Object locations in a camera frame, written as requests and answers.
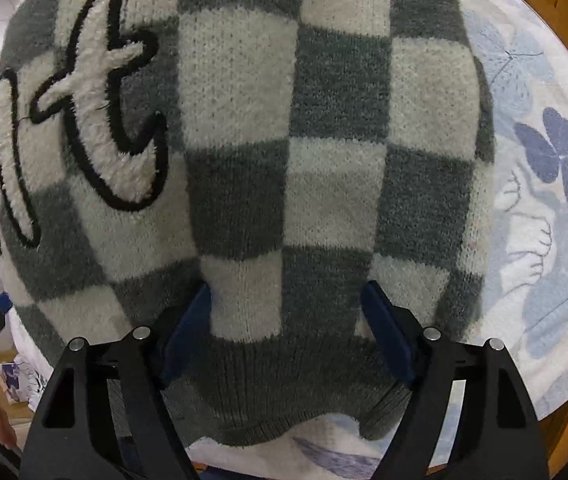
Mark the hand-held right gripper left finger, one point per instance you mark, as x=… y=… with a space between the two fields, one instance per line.
x=189 y=330

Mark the floral printed cloth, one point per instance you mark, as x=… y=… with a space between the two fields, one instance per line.
x=19 y=377

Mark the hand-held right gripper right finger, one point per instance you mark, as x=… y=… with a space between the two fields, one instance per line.
x=388 y=330

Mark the grey white checkered cardigan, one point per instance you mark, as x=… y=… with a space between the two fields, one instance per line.
x=264 y=160

